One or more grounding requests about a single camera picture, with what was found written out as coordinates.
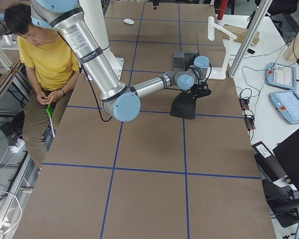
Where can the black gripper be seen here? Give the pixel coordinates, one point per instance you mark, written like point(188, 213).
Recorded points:
point(195, 90)

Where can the upper blue teach pendant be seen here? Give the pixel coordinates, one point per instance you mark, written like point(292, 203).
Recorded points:
point(281, 76)

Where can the aluminium frame post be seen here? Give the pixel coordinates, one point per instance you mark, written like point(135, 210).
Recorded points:
point(255, 23)

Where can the red cylinder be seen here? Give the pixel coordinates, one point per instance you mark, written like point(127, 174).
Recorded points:
point(222, 9)

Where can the black monitor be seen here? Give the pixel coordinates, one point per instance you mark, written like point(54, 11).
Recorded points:
point(287, 154)

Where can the small black square device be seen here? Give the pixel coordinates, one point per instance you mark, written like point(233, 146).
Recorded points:
point(250, 51)

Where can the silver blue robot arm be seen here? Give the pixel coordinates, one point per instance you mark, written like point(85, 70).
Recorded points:
point(81, 23)

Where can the orange black electronics board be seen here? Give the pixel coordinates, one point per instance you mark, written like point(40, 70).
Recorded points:
point(248, 115)

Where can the black box with white label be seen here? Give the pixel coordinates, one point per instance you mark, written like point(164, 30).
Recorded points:
point(267, 162)

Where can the cardboard box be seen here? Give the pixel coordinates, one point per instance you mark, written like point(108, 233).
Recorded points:
point(241, 34)

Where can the white computer mouse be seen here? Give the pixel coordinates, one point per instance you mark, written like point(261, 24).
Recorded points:
point(128, 21)

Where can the lower blue teach pendant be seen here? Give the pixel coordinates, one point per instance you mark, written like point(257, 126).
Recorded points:
point(287, 104)

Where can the green handled screwdriver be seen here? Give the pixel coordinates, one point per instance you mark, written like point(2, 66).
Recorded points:
point(49, 110)

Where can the grey laptop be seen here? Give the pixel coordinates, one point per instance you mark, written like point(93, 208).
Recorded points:
point(183, 60)

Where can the blue teach pendant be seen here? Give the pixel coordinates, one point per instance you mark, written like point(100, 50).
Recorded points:
point(287, 104)
point(281, 76)

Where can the black mouse pad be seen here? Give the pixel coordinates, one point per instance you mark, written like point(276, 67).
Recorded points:
point(183, 106)

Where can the person in yellow shirt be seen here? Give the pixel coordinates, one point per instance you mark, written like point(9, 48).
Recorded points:
point(53, 71)

